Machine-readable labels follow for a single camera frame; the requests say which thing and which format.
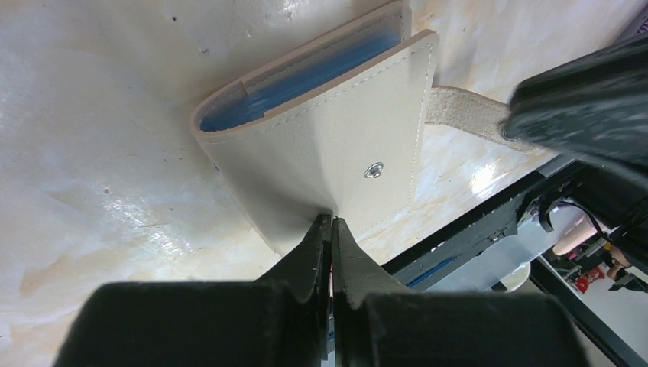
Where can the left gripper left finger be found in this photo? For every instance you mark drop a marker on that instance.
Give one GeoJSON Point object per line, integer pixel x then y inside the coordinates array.
{"type": "Point", "coordinates": [279, 319]}

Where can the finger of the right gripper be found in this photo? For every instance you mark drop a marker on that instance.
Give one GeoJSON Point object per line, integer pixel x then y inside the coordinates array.
{"type": "Point", "coordinates": [593, 109]}

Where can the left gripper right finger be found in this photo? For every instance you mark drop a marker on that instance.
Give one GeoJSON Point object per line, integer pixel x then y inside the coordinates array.
{"type": "Point", "coordinates": [381, 322]}

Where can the person's bare hand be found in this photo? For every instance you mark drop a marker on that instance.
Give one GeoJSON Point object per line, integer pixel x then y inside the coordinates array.
{"type": "Point", "coordinates": [619, 262]}

